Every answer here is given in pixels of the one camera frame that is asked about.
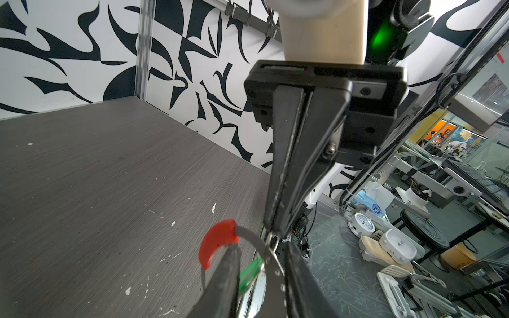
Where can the green key tag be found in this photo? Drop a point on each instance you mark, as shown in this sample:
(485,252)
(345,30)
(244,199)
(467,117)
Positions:
(250,274)

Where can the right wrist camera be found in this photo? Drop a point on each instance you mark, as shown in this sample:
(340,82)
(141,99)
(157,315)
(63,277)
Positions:
(324,31)

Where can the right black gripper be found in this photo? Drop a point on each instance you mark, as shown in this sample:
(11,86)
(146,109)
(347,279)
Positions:
(334,113)

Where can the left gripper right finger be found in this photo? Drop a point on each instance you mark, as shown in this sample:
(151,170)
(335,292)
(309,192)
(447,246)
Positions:
(304,297)

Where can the black wall hook rack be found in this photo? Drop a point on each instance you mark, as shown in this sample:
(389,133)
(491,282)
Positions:
(243,15)

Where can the white round gauge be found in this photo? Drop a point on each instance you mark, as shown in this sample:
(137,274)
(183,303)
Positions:
(361,225)

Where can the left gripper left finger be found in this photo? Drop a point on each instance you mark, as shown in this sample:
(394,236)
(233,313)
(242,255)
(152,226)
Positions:
(220,297)

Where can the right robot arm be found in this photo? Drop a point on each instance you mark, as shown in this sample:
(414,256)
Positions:
(395,30)

